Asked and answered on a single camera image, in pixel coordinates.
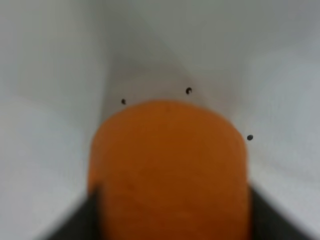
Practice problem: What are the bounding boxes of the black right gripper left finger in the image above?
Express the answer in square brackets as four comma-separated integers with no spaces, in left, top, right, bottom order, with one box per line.
[43,186,105,240]

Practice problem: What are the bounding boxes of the orange with stem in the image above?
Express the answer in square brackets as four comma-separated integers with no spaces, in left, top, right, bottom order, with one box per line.
[88,100,251,240]

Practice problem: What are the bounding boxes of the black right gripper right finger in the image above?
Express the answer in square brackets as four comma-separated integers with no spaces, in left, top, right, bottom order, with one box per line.
[250,187,312,240]

